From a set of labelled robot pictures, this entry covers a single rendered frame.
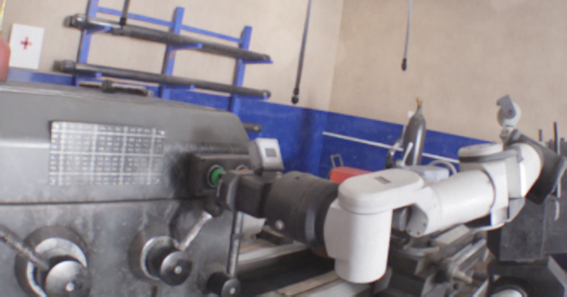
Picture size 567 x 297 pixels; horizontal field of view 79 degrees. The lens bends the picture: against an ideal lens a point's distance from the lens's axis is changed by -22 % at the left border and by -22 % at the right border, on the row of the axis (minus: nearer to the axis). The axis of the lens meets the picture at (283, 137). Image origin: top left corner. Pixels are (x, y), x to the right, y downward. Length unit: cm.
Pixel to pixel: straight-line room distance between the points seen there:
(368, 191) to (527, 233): 68
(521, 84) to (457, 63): 96
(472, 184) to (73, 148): 54
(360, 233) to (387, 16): 586
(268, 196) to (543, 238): 76
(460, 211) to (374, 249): 14
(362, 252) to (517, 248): 67
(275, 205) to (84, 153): 27
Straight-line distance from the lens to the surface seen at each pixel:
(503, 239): 109
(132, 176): 63
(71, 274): 55
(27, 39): 377
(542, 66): 545
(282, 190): 54
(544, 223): 109
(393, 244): 148
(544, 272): 115
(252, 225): 104
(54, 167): 58
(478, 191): 60
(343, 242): 50
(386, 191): 48
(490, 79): 553
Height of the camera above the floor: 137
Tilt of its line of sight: 5 degrees down
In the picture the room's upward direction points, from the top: 9 degrees clockwise
